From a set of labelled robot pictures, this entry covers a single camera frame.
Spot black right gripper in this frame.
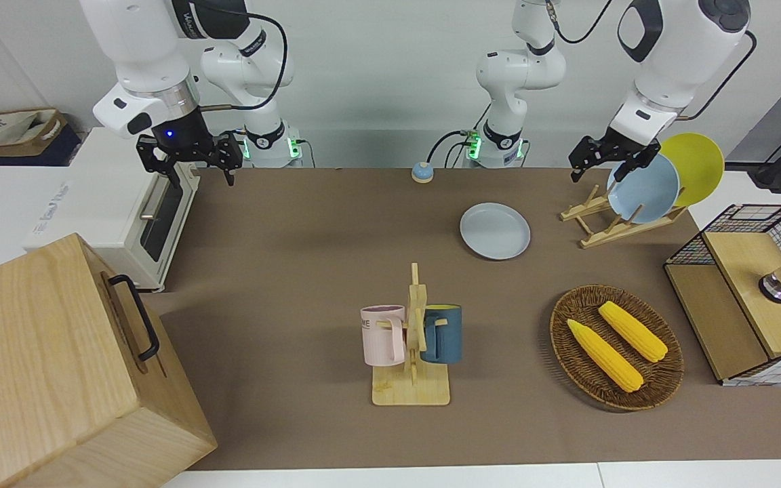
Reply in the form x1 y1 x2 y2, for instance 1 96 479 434
136 107 244 195

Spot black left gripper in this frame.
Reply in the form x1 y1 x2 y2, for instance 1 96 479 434
568 127 662 184

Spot light blue plate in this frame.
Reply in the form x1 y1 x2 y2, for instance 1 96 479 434
607 154 681 225

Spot wooden plate rack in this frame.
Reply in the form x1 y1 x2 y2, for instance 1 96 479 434
560 184 688 249

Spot yellow plate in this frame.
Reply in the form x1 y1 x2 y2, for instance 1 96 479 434
659 132 725 208

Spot gray plate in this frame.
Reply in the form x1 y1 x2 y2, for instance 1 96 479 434
459 202 532 261

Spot white toaster oven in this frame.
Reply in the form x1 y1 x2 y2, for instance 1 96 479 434
22 127 200 293

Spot brown table mat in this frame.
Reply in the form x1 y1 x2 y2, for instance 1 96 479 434
138 166 781 472

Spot yellow corn cob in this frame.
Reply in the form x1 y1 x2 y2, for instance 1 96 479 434
566 319 645 394
598 300 669 364

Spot brown wicker basket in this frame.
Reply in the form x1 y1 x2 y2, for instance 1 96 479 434
550 284 685 412

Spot cardboard box with cloth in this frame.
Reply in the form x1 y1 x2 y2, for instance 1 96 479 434
0 107 83 168

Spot dark blue mug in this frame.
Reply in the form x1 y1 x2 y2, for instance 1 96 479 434
421 304 463 365

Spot pink mug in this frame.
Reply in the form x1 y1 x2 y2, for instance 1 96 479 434
360 304 407 367

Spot wooden mug tree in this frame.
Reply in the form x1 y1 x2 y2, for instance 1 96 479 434
372 262 451 407

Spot black left arm shoulder cable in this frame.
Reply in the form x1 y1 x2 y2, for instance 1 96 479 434
545 0 616 45

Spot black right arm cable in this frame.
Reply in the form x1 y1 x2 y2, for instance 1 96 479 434
191 0 291 111

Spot black left arm base cable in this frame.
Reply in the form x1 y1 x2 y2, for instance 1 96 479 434
428 102 494 168

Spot wire and wood shelf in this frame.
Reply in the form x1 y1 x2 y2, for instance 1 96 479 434
663 203 781 388

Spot wooden box with black handle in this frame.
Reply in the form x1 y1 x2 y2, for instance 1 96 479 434
0 232 218 488

